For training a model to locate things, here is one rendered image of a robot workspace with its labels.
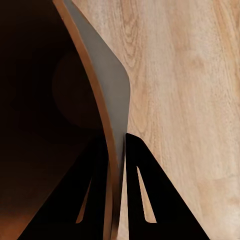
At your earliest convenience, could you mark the trash can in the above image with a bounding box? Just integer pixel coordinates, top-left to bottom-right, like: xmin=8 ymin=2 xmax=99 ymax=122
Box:
xmin=0 ymin=0 xmax=131 ymax=240

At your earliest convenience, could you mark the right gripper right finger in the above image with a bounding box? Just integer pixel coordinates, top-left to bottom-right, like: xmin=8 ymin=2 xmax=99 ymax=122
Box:
xmin=125 ymin=133 xmax=210 ymax=240

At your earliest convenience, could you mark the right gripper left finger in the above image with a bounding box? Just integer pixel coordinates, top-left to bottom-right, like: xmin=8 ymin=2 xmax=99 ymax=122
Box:
xmin=17 ymin=134 xmax=109 ymax=240

